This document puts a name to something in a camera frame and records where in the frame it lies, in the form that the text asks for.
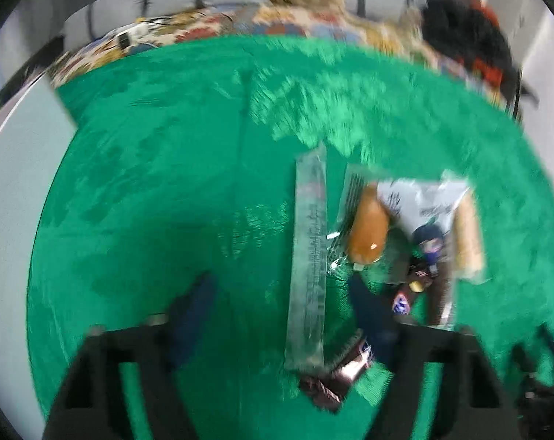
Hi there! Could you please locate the white triangular snack packet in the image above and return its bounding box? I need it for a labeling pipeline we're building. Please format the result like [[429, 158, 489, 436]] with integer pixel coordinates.
[[377, 178, 470, 244]]

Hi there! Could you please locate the clear long stick packet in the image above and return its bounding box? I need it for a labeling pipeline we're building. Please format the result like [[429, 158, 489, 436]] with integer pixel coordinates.
[[285, 145, 327, 374]]

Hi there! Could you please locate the white cardboard box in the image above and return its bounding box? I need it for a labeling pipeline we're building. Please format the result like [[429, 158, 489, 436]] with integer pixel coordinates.
[[0, 76, 76, 439]]

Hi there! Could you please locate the small orange bun packet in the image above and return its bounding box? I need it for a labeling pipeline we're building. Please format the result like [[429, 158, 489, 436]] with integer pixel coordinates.
[[341, 165, 390, 271]]

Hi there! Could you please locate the beige wafer packet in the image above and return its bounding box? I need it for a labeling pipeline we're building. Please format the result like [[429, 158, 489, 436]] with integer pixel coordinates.
[[453, 189, 487, 285]]

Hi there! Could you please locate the snickers chocolate bar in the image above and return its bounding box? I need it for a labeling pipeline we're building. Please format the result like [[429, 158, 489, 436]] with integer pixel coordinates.
[[298, 274, 436, 413]]

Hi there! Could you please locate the green patterned cloth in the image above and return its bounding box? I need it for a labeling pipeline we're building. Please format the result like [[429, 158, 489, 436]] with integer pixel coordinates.
[[27, 36, 554, 439]]

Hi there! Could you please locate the black and orange clothes pile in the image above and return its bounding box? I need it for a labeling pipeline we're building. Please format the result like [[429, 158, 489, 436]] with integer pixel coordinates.
[[421, 0, 539, 109]]

